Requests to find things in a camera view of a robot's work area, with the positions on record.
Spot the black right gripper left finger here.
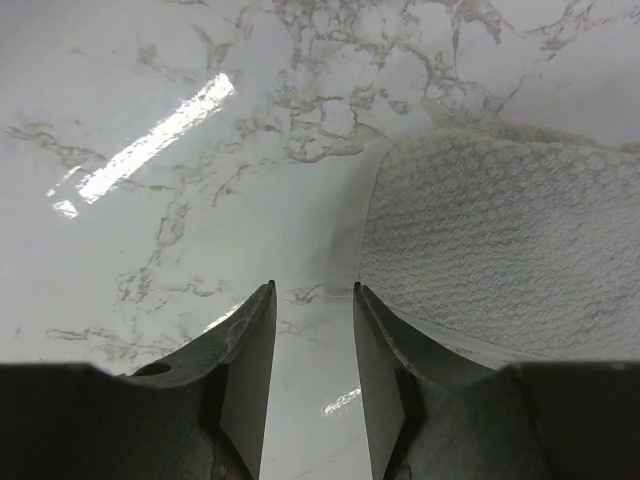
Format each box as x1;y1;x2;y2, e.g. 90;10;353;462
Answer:
1;283;277;479

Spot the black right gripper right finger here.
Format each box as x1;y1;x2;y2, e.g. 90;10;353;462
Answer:
353;284;639;479

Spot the grey terry towel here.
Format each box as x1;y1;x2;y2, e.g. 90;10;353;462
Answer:
324;112;639;367

